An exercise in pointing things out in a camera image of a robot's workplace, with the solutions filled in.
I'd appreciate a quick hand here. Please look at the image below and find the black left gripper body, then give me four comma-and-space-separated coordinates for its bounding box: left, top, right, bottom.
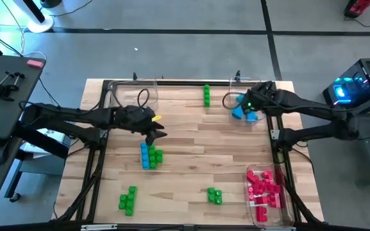
117, 105, 165, 135

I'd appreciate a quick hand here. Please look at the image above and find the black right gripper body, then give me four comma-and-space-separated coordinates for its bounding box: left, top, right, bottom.
244, 81, 278, 112

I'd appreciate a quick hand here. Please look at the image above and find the green four-stud block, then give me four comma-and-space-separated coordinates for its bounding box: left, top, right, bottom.
126, 185, 138, 217
203, 84, 211, 108
148, 144, 157, 170

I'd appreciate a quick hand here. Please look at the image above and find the blue four-stud block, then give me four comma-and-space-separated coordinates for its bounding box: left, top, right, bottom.
140, 142, 150, 170

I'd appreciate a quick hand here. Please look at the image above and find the clear plastic bin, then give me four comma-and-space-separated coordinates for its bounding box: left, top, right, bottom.
106, 78, 160, 114
228, 76, 267, 123
242, 163, 296, 229

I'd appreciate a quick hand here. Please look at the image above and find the white paper booklet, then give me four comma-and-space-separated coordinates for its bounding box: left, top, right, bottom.
22, 126, 72, 155

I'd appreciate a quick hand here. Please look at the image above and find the pink rectangular block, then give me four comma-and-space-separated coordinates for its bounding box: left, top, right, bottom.
26, 59, 46, 69

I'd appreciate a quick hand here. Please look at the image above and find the white stand base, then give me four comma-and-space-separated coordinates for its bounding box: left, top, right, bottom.
11, 0, 55, 34

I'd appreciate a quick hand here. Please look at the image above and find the black clamp tool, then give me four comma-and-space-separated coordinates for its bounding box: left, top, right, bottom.
0, 71, 28, 103

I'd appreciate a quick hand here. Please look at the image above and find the black round base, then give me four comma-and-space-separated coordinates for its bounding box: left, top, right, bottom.
39, 0, 63, 9

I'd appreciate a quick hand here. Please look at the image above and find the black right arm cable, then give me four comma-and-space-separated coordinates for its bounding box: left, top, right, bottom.
222, 92, 237, 110

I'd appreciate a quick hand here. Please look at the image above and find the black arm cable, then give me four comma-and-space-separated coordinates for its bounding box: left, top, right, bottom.
137, 89, 150, 108
222, 92, 237, 110

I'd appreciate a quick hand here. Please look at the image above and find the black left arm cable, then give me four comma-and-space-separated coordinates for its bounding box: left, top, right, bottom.
137, 89, 150, 108

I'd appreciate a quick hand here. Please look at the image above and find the black aluminium table frame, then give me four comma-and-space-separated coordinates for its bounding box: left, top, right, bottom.
53, 78, 325, 225

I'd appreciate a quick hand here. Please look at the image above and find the silver metal bracket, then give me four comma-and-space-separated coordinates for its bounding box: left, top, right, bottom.
80, 223, 118, 231

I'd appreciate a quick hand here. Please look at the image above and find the white floor cable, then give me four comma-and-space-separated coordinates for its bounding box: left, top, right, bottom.
0, 0, 48, 61

